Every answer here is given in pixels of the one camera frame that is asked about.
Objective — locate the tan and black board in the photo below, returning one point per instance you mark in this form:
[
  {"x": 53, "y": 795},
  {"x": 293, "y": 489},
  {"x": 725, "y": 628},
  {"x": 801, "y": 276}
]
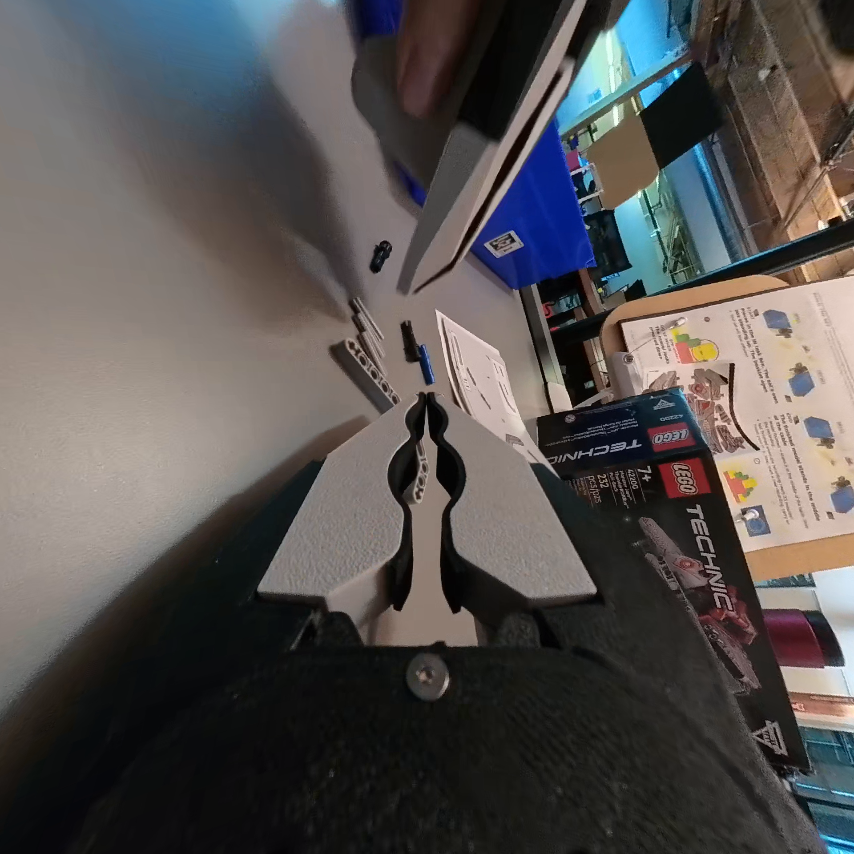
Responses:
[{"x": 673, "y": 124}]

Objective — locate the grey perforated frame beam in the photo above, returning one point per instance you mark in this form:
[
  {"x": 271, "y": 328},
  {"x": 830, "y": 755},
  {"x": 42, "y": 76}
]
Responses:
[{"x": 363, "y": 374}]

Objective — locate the wooden book stand board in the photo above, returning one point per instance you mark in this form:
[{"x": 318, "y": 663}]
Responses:
[{"x": 668, "y": 292}]

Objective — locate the black connector pin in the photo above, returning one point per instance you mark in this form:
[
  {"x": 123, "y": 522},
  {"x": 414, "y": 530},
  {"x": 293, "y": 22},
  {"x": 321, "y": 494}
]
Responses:
[
  {"x": 380, "y": 254},
  {"x": 407, "y": 337}
]

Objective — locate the white stand clip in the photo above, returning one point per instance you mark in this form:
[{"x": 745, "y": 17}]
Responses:
[{"x": 628, "y": 374}]

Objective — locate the open instruction booklet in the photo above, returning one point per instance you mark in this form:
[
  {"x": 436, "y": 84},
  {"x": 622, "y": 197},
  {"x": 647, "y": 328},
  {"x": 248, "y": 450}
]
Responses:
[{"x": 479, "y": 378}]

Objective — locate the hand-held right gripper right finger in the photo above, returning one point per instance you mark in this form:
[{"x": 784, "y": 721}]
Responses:
[{"x": 512, "y": 525}]

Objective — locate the grey red sticker sheet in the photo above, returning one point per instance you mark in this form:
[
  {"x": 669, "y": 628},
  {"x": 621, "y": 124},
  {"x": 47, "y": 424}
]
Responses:
[{"x": 709, "y": 407}]

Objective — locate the black metal pole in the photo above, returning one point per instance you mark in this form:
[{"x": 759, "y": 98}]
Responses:
[{"x": 733, "y": 265}]

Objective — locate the person's left hand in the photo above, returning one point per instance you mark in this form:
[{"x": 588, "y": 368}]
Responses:
[{"x": 439, "y": 59}]

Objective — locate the blue bin with square tag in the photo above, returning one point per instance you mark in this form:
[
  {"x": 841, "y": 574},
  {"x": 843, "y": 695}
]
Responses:
[{"x": 539, "y": 212}]

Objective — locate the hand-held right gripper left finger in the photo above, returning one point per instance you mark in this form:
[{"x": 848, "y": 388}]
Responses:
[{"x": 342, "y": 525}]

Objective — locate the maroon water bottle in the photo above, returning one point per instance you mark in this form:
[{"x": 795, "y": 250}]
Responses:
[{"x": 795, "y": 635}]

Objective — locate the grey desk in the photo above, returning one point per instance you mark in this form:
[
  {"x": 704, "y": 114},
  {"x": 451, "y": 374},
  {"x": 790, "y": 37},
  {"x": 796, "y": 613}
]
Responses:
[{"x": 134, "y": 331}]

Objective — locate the light grey axle rod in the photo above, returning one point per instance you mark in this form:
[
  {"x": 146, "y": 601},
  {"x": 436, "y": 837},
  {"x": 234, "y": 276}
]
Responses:
[
  {"x": 365, "y": 319},
  {"x": 372, "y": 353},
  {"x": 368, "y": 337}
]

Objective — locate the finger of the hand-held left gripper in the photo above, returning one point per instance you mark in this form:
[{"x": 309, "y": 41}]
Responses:
[
  {"x": 454, "y": 200},
  {"x": 528, "y": 158}
]

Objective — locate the black toy set box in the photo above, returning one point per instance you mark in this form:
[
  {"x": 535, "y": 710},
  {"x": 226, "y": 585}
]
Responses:
[{"x": 668, "y": 534}]

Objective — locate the blue connector pin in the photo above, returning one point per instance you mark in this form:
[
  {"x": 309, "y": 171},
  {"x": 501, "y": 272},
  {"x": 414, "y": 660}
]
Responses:
[{"x": 427, "y": 366}]

